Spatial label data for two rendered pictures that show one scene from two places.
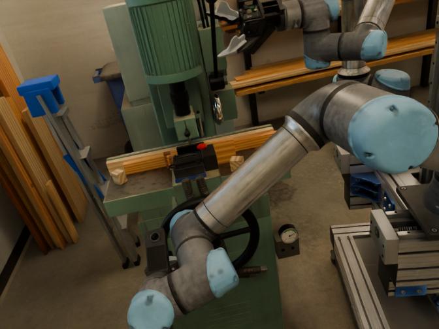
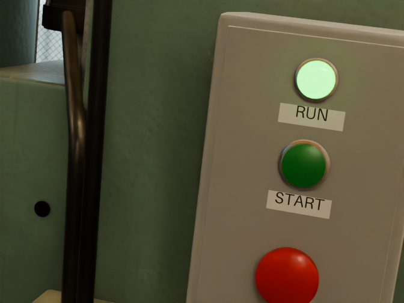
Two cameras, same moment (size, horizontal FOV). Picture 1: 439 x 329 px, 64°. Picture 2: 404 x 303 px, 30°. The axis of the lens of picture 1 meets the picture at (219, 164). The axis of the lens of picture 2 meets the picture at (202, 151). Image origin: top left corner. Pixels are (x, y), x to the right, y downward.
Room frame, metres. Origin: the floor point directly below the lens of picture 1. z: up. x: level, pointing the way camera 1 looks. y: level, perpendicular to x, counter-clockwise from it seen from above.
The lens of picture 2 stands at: (1.49, -0.41, 1.49)
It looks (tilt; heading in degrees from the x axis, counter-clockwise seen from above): 12 degrees down; 106
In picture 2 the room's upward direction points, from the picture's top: 7 degrees clockwise
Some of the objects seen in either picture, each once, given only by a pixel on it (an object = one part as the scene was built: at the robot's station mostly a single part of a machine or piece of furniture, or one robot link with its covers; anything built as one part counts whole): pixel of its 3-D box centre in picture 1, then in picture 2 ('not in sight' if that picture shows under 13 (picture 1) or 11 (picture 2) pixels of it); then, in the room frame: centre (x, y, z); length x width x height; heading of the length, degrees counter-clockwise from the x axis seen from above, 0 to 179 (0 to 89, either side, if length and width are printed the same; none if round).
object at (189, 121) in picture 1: (186, 124); not in sight; (1.13, 0.09, 1.03); 0.14 x 0.07 x 0.09; 3
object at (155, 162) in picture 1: (211, 150); not in sight; (1.12, 0.02, 0.92); 0.62 x 0.02 x 0.04; 93
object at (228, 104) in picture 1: (223, 103); not in sight; (1.31, -0.06, 1.02); 0.09 x 0.07 x 0.12; 93
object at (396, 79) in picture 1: (389, 89); not in sight; (1.22, -0.67, 0.98); 0.13 x 0.12 x 0.14; 49
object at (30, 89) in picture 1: (89, 179); not in sight; (1.75, 0.73, 0.58); 0.27 x 0.25 x 1.16; 97
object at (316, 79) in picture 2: not in sight; (315, 79); (1.44, -0.07, 1.46); 0.02 x 0.01 x 0.02; 3
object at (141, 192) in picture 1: (198, 181); not in sight; (1.00, 0.08, 0.87); 0.61 x 0.30 x 0.06; 93
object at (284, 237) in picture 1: (288, 234); not in sight; (0.92, -0.18, 0.65); 0.06 x 0.04 x 0.08; 93
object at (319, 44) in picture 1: (322, 47); not in sight; (1.01, -0.35, 1.22); 0.11 x 0.08 x 0.11; 49
